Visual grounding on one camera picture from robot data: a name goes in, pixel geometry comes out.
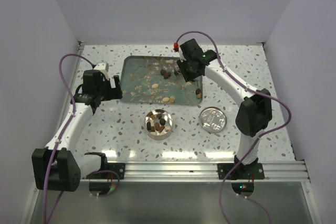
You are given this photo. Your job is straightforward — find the round metal tin lid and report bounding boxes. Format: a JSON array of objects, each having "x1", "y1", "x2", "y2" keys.
[{"x1": 199, "y1": 106, "x2": 227, "y2": 133}]

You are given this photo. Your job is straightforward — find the metal tweezers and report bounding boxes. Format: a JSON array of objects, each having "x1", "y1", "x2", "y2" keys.
[{"x1": 174, "y1": 69, "x2": 181, "y2": 76}]

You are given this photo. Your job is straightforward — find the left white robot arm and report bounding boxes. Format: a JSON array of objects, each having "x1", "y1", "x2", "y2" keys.
[{"x1": 31, "y1": 69, "x2": 122, "y2": 192}]

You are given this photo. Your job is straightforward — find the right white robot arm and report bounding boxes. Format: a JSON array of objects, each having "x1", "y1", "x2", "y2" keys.
[{"x1": 173, "y1": 39, "x2": 272, "y2": 180}]

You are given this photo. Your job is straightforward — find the white oval chocolate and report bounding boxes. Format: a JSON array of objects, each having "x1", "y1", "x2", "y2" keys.
[{"x1": 152, "y1": 83, "x2": 159, "y2": 89}]

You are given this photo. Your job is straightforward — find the floral teal tray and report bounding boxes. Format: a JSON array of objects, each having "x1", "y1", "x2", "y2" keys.
[{"x1": 120, "y1": 56, "x2": 203, "y2": 105}]

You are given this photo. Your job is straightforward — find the round metal tin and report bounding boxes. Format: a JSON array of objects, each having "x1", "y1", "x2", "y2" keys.
[{"x1": 144, "y1": 109, "x2": 174, "y2": 141}]

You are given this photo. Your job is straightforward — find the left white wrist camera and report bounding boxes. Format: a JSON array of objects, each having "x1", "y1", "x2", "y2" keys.
[{"x1": 93, "y1": 62, "x2": 109, "y2": 80}]

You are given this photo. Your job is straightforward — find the left black base bracket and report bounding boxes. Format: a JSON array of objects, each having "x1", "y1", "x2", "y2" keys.
[{"x1": 86, "y1": 163, "x2": 125, "y2": 180}]

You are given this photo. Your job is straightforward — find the black base bracket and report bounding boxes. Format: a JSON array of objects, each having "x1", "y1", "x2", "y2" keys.
[
  {"x1": 86, "y1": 163, "x2": 125, "y2": 180},
  {"x1": 217, "y1": 163, "x2": 265, "y2": 181}
]

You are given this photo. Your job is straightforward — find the aluminium rail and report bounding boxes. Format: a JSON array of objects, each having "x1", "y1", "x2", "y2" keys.
[{"x1": 78, "y1": 162, "x2": 312, "y2": 183}]

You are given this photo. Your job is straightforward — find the right black base bracket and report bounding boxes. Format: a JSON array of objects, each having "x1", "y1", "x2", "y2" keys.
[{"x1": 217, "y1": 163, "x2": 265, "y2": 181}]

